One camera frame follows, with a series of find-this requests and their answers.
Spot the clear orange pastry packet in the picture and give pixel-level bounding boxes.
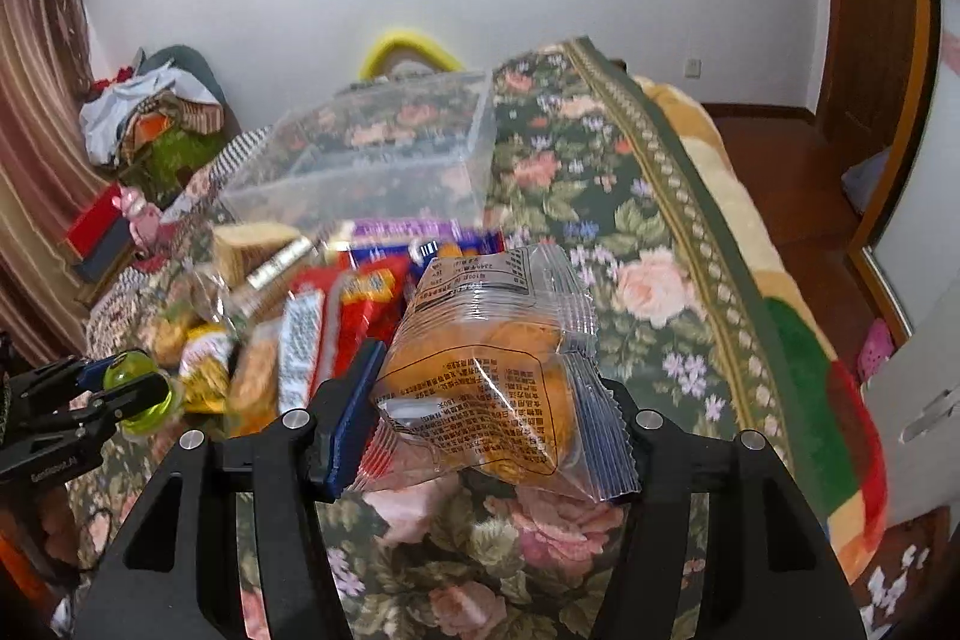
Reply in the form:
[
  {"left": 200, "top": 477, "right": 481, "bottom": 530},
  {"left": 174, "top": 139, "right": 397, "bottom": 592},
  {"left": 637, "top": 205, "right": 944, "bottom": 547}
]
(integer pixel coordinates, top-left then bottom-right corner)
[{"left": 353, "top": 244, "right": 640, "bottom": 502}]

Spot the yellow-green jelly cup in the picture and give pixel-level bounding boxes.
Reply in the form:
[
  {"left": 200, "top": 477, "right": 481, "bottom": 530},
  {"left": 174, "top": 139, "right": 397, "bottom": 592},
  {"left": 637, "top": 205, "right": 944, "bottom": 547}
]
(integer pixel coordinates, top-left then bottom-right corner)
[{"left": 103, "top": 349, "right": 182, "bottom": 442}]

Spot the square cracker pack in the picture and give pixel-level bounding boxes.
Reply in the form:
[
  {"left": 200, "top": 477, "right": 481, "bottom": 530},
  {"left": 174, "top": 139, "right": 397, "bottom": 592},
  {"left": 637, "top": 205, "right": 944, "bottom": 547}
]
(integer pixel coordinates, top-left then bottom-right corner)
[{"left": 212, "top": 221, "right": 301, "bottom": 289}]

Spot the yellow snack packet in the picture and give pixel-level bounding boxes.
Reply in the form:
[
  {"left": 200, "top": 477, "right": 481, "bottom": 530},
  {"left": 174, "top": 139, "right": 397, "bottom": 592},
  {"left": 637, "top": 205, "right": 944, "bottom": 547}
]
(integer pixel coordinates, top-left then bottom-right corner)
[{"left": 178, "top": 325, "right": 236, "bottom": 414}]

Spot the white label biscuit packet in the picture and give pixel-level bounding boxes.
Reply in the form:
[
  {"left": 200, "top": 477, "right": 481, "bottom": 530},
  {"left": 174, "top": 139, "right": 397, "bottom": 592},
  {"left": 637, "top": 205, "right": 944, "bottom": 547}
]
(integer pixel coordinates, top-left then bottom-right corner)
[{"left": 278, "top": 289, "right": 325, "bottom": 414}]

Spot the red snack packet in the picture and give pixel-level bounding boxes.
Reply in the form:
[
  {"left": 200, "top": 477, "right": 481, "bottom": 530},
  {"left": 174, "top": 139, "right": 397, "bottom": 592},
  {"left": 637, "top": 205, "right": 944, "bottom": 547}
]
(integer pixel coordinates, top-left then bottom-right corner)
[{"left": 309, "top": 255, "right": 410, "bottom": 395}]

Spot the purple snack bar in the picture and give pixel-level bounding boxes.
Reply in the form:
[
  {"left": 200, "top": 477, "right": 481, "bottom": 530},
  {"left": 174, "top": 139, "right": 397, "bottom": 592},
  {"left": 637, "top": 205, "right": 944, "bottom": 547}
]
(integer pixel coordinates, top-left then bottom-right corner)
[{"left": 342, "top": 218, "right": 477, "bottom": 245}]

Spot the pink plush toy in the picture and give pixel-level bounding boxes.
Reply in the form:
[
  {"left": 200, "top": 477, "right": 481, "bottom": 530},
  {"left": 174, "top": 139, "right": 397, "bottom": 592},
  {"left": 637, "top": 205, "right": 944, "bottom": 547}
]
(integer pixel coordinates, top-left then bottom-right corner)
[{"left": 112, "top": 185, "right": 163, "bottom": 253}]

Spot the yellow curved foam tube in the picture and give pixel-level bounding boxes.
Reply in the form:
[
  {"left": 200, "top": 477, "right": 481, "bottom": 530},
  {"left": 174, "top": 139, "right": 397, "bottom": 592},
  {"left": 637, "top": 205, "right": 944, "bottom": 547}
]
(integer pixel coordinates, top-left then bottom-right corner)
[{"left": 359, "top": 28, "right": 464, "bottom": 81}]

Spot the wooden door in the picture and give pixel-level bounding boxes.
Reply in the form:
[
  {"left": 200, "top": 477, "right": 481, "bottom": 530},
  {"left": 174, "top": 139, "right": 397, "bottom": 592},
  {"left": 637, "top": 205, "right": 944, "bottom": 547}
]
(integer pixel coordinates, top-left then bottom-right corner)
[{"left": 817, "top": 0, "right": 939, "bottom": 344}]

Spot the red box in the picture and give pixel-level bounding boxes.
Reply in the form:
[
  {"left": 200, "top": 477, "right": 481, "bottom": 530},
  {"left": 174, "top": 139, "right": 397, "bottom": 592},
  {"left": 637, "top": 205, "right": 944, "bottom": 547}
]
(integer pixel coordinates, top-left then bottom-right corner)
[{"left": 64, "top": 182, "right": 122, "bottom": 260}]

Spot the clear plastic storage bin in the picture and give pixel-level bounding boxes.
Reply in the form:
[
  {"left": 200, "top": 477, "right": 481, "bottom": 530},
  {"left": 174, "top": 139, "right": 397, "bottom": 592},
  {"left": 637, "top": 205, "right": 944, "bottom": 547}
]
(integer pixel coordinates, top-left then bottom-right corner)
[{"left": 220, "top": 71, "right": 496, "bottom": 234}]

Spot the patchwork quilt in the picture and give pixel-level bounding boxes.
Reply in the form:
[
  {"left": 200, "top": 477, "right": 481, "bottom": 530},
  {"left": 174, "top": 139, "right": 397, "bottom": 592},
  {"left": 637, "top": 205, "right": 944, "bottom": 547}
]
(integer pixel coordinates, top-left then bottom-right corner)
[{"left": 161, "top": 127, "right": 268, "bottom": 224}]

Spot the striped pink curtain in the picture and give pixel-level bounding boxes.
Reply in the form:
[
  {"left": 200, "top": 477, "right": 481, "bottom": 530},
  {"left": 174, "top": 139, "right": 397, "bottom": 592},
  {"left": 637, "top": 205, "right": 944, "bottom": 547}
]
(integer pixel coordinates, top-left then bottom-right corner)
[{"left": 2, "top": 0, "right": 104, "bottom": 364}]

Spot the pile of clothes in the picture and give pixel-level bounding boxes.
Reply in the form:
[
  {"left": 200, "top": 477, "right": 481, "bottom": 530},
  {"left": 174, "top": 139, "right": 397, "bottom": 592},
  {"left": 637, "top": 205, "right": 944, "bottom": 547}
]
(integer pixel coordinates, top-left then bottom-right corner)
[{"left": 78, "top": 46, "right": 229, "bottom": 205}]

